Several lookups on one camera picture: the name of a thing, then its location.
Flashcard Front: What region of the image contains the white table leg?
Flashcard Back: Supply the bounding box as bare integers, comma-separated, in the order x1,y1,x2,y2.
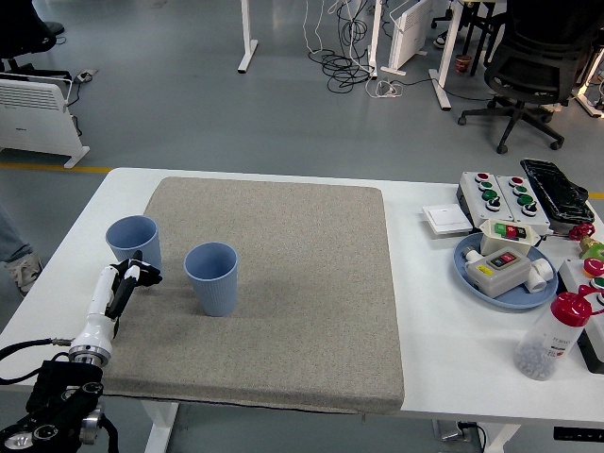
143,400,180,453
485,422,523,453

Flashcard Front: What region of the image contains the clear bottle with red cap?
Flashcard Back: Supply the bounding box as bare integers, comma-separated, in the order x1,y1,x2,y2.
513,287,596,381

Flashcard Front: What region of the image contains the white green-red button switch box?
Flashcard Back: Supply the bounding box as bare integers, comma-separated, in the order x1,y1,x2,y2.
479,219,546,259

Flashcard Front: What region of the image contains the blue plate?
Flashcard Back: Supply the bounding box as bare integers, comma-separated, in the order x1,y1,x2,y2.
453,234,560,311

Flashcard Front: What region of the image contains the white emergency stop button box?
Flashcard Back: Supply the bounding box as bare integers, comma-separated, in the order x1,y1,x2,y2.
558,257,604,374

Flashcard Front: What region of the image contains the grey-brown mat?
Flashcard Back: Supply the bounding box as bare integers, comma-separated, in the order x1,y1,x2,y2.
101,176,406,416

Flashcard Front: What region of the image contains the black floor cable bundle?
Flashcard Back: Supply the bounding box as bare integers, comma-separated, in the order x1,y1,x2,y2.
309,0,378,93

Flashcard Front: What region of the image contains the person's leg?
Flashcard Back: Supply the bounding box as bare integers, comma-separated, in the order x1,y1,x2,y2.
0,202,44,298

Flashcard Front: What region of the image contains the white panel heater with handle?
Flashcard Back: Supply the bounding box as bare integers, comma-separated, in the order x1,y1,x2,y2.
0,73,91,170

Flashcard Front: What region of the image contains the white plastic pipe fitting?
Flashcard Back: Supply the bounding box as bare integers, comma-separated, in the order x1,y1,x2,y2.
526,257,554,294

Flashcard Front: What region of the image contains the grey red-black button switch box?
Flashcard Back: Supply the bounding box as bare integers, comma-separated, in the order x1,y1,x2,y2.
465,248,532,299

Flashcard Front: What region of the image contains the black plastic tray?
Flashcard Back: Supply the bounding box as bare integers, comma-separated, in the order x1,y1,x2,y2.
520,158,596,223

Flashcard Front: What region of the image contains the white four-button control box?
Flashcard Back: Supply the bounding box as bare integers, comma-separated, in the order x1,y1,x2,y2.
493,175,551,236
460,171,513,227

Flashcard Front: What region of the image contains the black mesh office chair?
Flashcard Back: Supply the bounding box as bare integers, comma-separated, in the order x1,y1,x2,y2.
457,0,604,155

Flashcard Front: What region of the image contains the white cable with power strip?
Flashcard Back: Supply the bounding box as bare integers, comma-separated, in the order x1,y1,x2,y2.
365,77,405,100

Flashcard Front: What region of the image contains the white wall switch plate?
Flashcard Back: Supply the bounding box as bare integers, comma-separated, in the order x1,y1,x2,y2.
421,203,473,237

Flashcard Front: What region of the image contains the white hanging cable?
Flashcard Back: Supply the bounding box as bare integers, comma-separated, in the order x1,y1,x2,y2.
301,0,327,53

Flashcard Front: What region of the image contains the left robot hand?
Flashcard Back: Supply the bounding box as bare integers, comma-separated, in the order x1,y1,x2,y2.
69,251,164,358

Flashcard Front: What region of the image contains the blue ribbed cup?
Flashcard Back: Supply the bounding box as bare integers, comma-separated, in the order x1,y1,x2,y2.
105,215,163,275
182,242,239,318

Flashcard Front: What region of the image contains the black table height control panel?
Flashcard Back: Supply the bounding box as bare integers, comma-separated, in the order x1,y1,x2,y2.
552,427,604,441

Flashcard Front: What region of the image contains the brass valve with red handle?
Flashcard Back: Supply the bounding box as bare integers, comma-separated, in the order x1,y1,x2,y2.
568,224,598,259

